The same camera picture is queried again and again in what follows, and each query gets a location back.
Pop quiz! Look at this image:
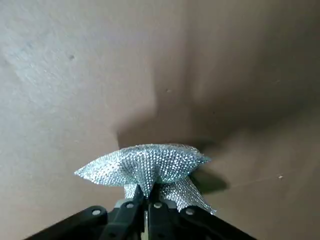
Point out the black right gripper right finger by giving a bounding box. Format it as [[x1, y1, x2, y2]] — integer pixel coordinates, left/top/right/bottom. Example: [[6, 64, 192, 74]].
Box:
[[147, 181, 256, 240]]

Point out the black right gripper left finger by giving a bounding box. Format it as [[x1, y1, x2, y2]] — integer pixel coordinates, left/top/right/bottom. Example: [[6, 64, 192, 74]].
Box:
[[23, 184, 146, 240]]

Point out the silver sponge cloth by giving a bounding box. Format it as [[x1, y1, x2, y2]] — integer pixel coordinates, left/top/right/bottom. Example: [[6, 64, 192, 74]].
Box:
[[74, 143, 218, 216]]

